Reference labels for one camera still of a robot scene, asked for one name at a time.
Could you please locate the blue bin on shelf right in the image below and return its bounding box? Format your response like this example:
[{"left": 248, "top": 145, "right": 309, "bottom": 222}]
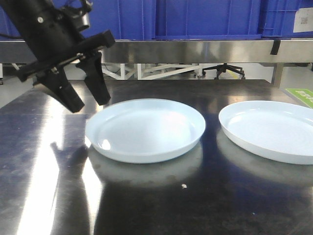
[{"left": 258, "top": 0, "right": 313, "bottom": 38}]

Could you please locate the blue bin on shelf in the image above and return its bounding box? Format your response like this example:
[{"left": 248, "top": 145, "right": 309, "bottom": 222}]
[
  {"left": 0, "top": 0, "right": 157, "bottom": 41},
  {"left": 258, "top": 0, "right": 313, "bottom": 38},
  {"left": 155, "top": 0, "right": 261, "bottom": 40}
]

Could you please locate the white metal frame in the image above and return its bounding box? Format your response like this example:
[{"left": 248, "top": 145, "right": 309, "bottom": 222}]
[{"left": 101, "top": 63, "right": 203, "bottom": 80}]

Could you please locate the blue bin on shelf middle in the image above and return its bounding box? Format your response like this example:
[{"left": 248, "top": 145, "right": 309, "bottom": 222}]
[{"left": 155, "top": 0, "right": 261, "bottom": 40}]

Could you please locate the green floor sign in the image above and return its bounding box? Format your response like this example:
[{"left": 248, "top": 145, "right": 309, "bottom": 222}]
[{"left": 286, "top": 88, "right": 313, "bottom": 108}]

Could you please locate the stainless steel shelf rack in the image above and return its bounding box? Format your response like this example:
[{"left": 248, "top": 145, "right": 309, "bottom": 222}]
[{"left": 0, "top": 38, "right": 313, "bottom": 87}]

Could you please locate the white paper label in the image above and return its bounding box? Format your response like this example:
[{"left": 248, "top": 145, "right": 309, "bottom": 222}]
[{"left": 293, "top": 7, "right": 313, "bottom": 33}]

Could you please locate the light blue plate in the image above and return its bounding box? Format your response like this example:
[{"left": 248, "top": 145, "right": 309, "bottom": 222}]
[
  {"left": 219, "top": 100, "right": 313, "bottom": 165},
  {"left": 85, "top": 98, "right": 206, "bottom": 164}
]

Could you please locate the black office chair base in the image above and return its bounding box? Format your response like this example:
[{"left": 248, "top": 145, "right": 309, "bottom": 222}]
[{"left": 202, "top": 63, "right": 246, "bottom": 80}]

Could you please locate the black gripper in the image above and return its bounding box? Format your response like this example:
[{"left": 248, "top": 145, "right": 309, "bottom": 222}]
[{"left": 15, "top": 0, "right": 115, "bottom": 113}]

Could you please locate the black tape strip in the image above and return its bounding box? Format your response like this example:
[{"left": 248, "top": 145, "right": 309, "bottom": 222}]
[{"left": 270, "top": 39, "right": 281, "bottom": 55}]

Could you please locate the blue bin on shelf left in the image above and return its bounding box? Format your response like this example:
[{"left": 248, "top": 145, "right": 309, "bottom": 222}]
[{"left": 0, "top": 0, "right": 157, "bottom": 41}]

